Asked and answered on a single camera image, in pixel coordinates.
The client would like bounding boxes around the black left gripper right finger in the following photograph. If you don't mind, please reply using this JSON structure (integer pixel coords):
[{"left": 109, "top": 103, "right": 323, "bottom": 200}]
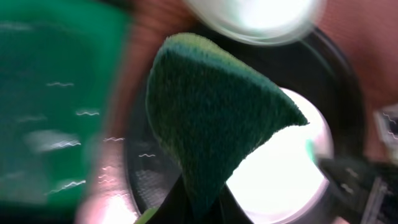
[{"left": 214, "top": 185, "right": 252, "bottom": 224}]

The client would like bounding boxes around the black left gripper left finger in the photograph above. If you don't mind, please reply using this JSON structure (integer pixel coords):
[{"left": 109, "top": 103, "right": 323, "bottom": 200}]
[{"left": 146, "top": 176, "right": 193, "bottom": 224}]

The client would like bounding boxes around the white plate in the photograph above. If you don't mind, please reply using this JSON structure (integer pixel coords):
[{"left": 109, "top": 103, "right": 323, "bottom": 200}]
[{"left": 226, "top": 89, "right": 334, "bottom": 224}]

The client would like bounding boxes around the round black tray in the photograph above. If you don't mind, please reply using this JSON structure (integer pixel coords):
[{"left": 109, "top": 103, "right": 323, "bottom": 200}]
[{"left": 124, "top": 25, "right": 366, "bottom": 214}]

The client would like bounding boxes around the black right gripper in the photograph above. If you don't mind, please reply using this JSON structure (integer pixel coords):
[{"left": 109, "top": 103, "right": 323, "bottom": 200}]
[{"left": 318, "top": 157, "right": 397, "bottom": 224}]

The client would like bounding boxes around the rectangular black sponge tray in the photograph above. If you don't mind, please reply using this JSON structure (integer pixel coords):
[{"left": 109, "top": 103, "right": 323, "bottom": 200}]
[{"left": 1, "top": 0, "right": 129, "bottom": 209}]

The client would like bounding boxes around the green sponge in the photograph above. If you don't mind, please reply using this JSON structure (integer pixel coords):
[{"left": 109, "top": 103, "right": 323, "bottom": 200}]
[{"left": 146, "top": 33, "right": 308, "bottom": 223}]

